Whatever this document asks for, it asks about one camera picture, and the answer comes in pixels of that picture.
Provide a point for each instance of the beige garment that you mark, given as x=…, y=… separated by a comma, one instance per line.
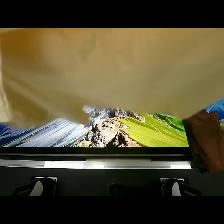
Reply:
x=110, y=66

